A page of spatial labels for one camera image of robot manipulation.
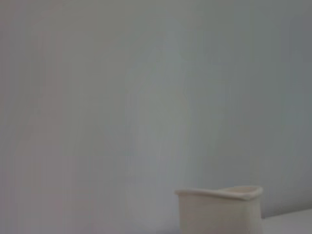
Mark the white paper cup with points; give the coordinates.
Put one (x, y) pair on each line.
(214, 214)

